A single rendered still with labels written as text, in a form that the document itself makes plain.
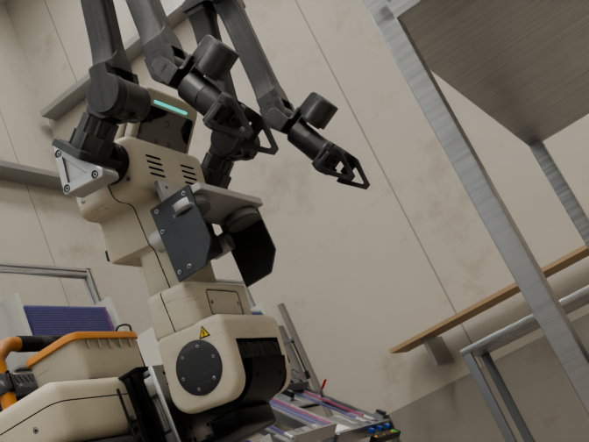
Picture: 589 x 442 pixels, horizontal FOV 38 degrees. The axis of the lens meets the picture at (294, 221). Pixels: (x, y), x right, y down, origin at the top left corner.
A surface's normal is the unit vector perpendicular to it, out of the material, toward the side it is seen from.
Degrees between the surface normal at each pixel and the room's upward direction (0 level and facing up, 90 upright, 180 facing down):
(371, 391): 90
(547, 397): 90
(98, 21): 91
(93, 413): 90
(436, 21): 180
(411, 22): 180
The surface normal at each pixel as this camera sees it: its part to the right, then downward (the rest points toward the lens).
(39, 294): 0.79, -0.50
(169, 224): -0.46, -0.11
